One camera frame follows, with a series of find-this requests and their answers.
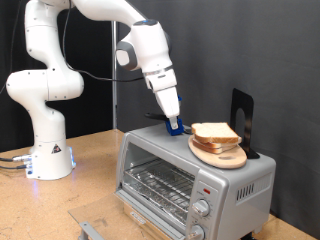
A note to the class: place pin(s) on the silver oven knob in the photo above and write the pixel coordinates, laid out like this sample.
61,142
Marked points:
201,207
196,232

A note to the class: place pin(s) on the silver toaster oven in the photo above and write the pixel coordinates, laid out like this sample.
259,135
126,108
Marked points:
233,180

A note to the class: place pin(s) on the round wooden cutting board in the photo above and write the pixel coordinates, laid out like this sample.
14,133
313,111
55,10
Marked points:
226,160

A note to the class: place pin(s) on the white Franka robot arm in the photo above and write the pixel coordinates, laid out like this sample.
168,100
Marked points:
43,86

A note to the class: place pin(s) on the metal spatula with blue block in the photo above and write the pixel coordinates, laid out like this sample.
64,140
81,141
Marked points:
176,130

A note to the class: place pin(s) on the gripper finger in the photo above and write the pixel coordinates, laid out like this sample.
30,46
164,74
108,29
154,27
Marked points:
174,122

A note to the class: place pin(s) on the black metal bookend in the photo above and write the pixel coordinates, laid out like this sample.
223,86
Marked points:
250,110

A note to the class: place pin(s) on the wooden crate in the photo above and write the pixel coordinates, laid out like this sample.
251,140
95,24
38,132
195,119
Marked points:
156,230

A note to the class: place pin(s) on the vertical metal pole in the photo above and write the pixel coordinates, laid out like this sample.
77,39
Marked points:
114,100

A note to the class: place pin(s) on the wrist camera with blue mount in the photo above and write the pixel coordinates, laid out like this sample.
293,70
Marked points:
180,101

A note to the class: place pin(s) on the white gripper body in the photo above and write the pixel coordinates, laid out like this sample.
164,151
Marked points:
170,101

